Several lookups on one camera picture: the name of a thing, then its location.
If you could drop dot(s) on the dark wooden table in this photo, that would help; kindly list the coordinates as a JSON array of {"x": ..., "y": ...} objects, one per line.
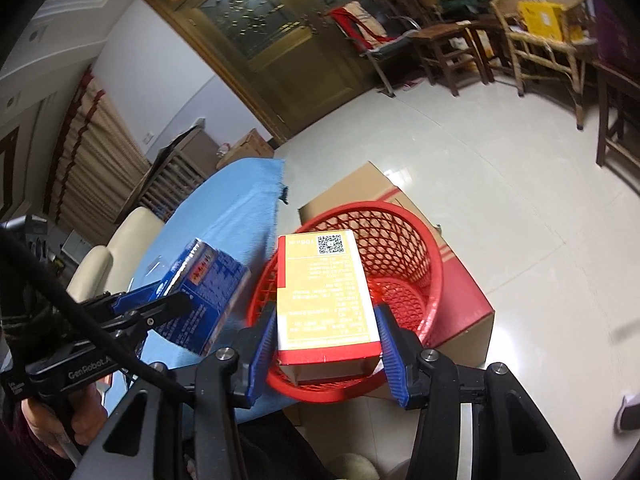
[{"x": 615, "y": 90}]

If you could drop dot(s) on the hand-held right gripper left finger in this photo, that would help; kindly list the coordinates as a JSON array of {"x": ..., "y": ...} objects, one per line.
[{"x": 262, "y": 347}]

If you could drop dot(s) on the blue printed carton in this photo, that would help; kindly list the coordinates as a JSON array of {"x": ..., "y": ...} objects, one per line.
[{"x": 210, "y": 285}]

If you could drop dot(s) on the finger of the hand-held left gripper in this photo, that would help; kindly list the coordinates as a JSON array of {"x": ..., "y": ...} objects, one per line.
[
  {"x": 142, "y": 297},
  {"x": 155, "y": 312}
]

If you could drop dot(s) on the large brown and red cardboard box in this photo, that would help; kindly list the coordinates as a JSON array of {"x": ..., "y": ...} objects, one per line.
[{"x": 460, "y": 300}]

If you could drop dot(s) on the wooden slatted cabinet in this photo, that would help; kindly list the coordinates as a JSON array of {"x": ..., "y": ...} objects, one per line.
[{"x": 175, "y": 175}]

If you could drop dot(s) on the beige and red curtain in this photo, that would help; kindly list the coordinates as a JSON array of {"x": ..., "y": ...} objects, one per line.
[{"x": 95, "y": 160}]

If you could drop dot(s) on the yellow and red carton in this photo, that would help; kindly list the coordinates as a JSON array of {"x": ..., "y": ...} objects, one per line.
[{"x": 325, "y": 300}]

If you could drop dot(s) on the person's left hand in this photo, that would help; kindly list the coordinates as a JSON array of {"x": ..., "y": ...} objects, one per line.
[{"x": 42, "y": 425}]

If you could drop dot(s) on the wicker armchair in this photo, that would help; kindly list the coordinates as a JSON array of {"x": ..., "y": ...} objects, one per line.
[{"x": 545, "y": 55}]

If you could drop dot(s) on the white shoe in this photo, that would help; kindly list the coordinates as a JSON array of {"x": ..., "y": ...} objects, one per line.
[{"x": 629, "y": 412}]

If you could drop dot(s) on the red plastic mesh basket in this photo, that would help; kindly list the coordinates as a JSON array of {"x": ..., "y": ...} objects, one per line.
[{"x": 400, "y": 255}]

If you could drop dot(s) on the dark wooden chair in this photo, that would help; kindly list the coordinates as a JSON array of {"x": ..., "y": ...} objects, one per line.
[{"x": 445, "y": 40}]

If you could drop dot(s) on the metal frame chair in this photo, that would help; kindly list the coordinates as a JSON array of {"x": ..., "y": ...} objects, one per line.
[{"x": 385, "y": 52}]

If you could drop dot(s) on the blue tablecloth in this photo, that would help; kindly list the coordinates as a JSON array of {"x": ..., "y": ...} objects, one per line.
[{"x": 225, "y": 210}]

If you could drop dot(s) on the yellow box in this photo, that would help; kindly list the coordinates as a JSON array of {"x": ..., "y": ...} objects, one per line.
[{"x": 545, "y": 20}]

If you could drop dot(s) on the red and cream cloth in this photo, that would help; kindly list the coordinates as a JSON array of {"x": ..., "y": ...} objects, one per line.
[{"x": 357, "y": 20}]

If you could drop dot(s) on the cream fluffy slipper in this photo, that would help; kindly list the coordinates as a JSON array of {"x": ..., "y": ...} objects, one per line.
[{"x": 350, "y": 467}]

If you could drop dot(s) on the golden double door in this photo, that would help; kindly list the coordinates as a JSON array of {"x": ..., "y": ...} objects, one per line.
[{"x": 295, "y": 60}]

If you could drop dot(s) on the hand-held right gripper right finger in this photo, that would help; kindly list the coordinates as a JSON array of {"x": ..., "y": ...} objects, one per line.
[{"x": 392, "y": 355}]

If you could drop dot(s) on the small brown cardboard box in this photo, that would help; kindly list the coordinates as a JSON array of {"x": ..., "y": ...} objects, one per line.
[{"x": 250, "y": 147}]

